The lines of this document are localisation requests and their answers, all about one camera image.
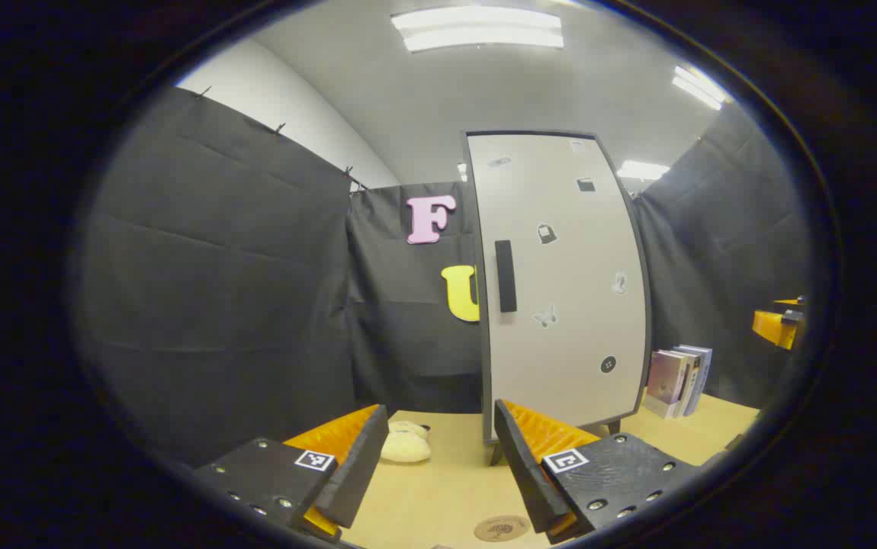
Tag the round brown coaster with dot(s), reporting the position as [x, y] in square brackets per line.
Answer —
[501, 528]

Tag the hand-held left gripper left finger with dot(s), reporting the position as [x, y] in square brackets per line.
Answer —
[358, 473]

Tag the white book with dark spine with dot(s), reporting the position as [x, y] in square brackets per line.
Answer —
[689, 381]

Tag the grey cabinet door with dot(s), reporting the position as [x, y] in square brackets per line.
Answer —
[568, 374]

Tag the black backdrop cloth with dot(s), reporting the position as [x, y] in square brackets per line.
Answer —
[217, 267]

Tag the large ceiling light panel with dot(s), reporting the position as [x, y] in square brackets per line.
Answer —
[477, 28]

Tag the long ceiling light strip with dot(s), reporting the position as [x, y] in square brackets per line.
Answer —
[701, 86]

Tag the blue-grey book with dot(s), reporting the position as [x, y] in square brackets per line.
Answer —
[704, 366]

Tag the ceiling light behind cabinet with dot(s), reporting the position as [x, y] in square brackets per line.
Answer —
[642, 169]

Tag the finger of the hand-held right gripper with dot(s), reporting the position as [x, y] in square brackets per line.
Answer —
[774, 326]

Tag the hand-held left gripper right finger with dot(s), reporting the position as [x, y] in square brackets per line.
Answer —
[522, 473]

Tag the cream plush toy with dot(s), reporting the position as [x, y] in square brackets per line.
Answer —
[406, 446]

